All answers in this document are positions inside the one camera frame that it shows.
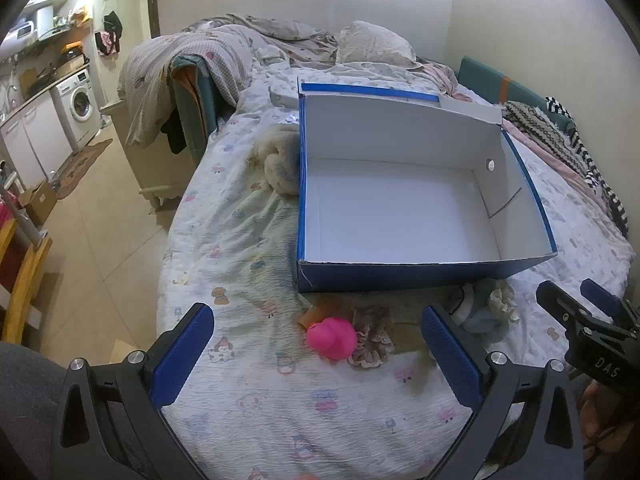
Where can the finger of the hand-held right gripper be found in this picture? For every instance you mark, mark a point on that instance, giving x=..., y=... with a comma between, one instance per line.
x=602, y=296
x=554, y=300

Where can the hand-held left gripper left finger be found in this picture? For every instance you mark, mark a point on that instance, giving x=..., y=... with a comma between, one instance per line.
x=182, y=355

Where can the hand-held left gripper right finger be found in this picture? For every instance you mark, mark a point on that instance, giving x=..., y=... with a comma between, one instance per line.
x=452, y=360

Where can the light blue plush toy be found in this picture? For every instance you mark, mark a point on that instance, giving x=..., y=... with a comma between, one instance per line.
x=477, y=317

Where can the cream plush toy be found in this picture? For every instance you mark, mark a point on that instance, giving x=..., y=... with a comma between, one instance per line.
x=502, y=302

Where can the pink soft toy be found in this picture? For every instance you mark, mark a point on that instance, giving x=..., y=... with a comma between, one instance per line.
x=330, y=339

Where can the blue and white cardboard box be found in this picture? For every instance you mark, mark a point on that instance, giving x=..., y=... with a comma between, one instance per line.
x=390, y=210

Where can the person's right hand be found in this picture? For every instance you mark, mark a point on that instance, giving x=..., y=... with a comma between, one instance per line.
x=597, y=410

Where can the black and white striped cloth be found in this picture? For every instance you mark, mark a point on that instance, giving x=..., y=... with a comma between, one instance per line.
x=595, y=170

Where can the pink blanket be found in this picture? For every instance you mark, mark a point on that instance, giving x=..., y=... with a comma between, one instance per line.
x=547, y=157

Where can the person's grey trouser leg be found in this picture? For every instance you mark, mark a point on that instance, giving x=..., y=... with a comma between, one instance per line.
x=25, y=410

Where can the yellow wooden chair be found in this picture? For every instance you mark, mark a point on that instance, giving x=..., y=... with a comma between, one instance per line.
x=27, y=280

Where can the beige zigzag knit cloth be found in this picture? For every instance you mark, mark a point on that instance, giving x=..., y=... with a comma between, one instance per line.
x=537, y=125

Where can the cream wooden cabinet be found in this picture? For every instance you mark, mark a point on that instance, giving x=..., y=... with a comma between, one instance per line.
x=145, y=170

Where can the metal pole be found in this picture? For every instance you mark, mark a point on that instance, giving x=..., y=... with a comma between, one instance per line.
x=22, y=220

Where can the brown cardboard box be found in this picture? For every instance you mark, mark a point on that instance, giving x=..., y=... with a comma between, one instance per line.
x=37, y=202

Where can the cream fluffy plush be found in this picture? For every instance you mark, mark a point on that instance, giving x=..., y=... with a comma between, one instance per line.
x=280, y=165

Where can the brown door mat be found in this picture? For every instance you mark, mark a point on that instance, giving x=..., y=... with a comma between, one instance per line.
x=82, y=162

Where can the dark hanging cloth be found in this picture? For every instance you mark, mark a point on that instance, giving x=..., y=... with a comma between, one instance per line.
x=175, y=132

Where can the red plastic item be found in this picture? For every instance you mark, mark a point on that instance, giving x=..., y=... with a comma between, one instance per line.
x=5, y=215

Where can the teal padded headboard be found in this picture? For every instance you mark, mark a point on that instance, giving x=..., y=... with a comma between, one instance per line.
x=482, y=77

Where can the white kitchen cabinet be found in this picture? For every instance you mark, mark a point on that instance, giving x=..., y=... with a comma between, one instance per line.
x=40, y=130

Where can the white washing machine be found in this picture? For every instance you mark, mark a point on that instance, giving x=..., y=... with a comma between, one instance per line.
x=80, y=105

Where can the grey patterned duvet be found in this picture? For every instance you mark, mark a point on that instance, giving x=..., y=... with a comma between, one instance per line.
x=220, y=50

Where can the grey patterned pillow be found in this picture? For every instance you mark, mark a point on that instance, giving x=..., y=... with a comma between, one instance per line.
x=372, y=42

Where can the pink hanging garment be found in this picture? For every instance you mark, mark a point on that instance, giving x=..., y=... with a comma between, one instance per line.
x=107, y=44

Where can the dark hanging garment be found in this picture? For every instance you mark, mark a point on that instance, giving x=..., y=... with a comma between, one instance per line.
x=113, y=22

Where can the brown door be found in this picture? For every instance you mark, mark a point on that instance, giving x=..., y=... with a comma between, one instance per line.
x=153, y=2

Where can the white kitchen appliance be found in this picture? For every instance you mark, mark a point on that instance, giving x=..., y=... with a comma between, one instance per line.
x=21, y=31

